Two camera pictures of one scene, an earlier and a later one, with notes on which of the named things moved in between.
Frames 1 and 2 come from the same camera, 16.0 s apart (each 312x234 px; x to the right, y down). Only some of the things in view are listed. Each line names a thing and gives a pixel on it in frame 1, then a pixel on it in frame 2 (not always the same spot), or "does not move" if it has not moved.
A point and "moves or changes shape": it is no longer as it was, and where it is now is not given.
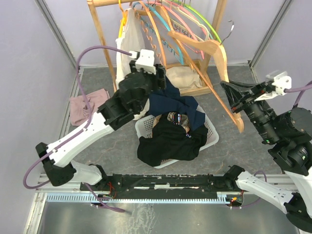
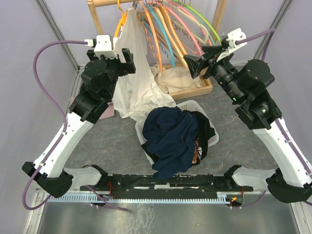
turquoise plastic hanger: x=160 y=18 -> x=160 y=30
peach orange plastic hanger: x=159 y=33 -> x=159 y=56
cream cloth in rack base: x=184 y=77 does not move
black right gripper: x=234 y=92 -> x=196 y=65
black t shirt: x=170 y=142 -> x=205 y=132
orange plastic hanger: x=124 y=21 moves or changes shape
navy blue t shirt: x=168 y=101 -> x=170 y=135
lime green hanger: x=200 y=14 does not move
